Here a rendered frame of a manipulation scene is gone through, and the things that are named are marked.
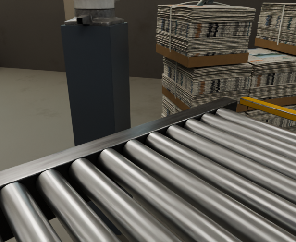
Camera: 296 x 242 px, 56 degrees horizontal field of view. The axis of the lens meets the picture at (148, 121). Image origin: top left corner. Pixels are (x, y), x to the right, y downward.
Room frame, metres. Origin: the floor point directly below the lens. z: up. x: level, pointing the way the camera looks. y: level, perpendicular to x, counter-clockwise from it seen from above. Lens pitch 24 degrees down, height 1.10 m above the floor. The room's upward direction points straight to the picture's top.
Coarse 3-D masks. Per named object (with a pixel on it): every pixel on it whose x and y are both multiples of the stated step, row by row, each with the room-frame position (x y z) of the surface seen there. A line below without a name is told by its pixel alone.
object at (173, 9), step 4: (172, 8) 1.30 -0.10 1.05; (172, 12) 1.30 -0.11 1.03; (172, 16) 1.30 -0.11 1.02; (172, 20) 1.29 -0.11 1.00; (172, 24) 1.30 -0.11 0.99; (172, 28) 1.29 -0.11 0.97; (172, 32) 1.29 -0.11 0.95; (168, 36) 1.32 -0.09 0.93; (172, 36) 1.27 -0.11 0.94; (168, 40) 1.32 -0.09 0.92; (172, 40) 1.27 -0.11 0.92; (168, 44) 1.32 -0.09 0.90; (172, 44) 1.27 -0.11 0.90; (172, 48) 1.28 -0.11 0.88
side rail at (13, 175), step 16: (192, 112) 0.73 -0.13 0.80; (144, 128) 0.63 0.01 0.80; (160, 128) 0.63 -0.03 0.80; (96, 144) 0.54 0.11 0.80; (112, 144) 0.54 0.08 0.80; (144, 144) 0.59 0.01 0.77; (48, 160) 0.48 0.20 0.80; (64, 160) 0.48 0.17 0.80; (96, 160) 0.51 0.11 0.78; (0, 176) 0.42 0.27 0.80; (16, 176) 0.42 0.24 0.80; (32, 176) 0.43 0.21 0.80; (64, 176) 0.47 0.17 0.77; (32, 192) 0.43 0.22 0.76; (80, 192) 0.48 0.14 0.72; (0, 208) 0.39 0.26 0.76; (48, 208) 0.44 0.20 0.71; (0, 224) 0.39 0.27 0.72
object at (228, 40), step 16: (176, 16) 1.26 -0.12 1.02; (192, 16) 1.12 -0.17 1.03; (208, 16) 1.14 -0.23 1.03; (224, 16) 1.16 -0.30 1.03; (240, 16) 1.18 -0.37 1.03; (176, 32) 1.23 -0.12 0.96; (192, 32) 1.13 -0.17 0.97; (208, 32) 1.15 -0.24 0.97; (224, 32) 1.17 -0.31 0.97; (240, 32) 1.19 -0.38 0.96; (176, 48) 1.23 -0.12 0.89; (192, 48) 1.13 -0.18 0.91; (208, 48) 1.15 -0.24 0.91; (224, 48) 1.18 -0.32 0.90; (240, 48) 1.20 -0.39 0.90
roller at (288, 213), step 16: (160, 144) 0.56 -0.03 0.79; (176, 144) 0.54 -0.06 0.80; (176, 160) 0.51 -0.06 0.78; (192, 160) 0.48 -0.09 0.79; (208, 160) 0.48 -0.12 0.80; (208, 176) 0.44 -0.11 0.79; (224, 176) 0.43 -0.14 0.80; (240, 176) 0.42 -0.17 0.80; (224, 192) 0.41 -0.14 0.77; (240, 192) 0.39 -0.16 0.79; (256, 192) 0.38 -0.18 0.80; (256, 208) 0.36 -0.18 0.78; (272, 208) 0.35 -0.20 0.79; (288, 208) 0.34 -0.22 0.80; (288, 224) 0.32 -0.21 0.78
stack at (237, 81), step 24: (264, 48) 1.62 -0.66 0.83; (168, 72) 1.42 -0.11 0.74; (192, 72) 1.15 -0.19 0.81; (216, 72) 1.16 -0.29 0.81; (240, 72) 1.21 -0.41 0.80; (264, 72) 1.25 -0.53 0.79; (288, 72) 1.29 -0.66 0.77; (192, 96) 1.14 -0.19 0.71; (216, 96) 1.17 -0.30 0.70; (240, 96) 1.21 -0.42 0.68; (264, 96) 1.25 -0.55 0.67; (288, 96) 1.30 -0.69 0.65; (264, 120) 1.25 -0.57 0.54; (288, 120) 1.30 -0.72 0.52
